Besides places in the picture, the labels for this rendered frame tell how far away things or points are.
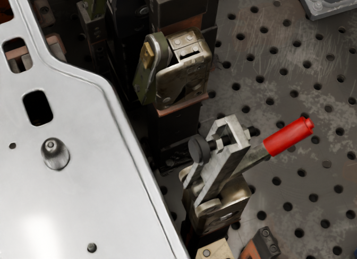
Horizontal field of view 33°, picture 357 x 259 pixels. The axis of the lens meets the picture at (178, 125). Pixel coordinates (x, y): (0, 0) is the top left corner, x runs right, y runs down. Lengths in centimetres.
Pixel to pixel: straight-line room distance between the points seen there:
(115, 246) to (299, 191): 45
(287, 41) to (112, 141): 54
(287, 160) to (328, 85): 18
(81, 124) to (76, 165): 6
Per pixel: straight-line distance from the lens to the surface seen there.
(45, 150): 74
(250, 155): 66
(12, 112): 82
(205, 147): 54
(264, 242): 55
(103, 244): 74
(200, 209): 68
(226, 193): 71
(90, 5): 86
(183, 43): 76
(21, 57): 87
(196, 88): 82
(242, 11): 124
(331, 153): 113
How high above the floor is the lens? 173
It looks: 67 degrees down
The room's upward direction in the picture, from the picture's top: 4 degrees clockwise
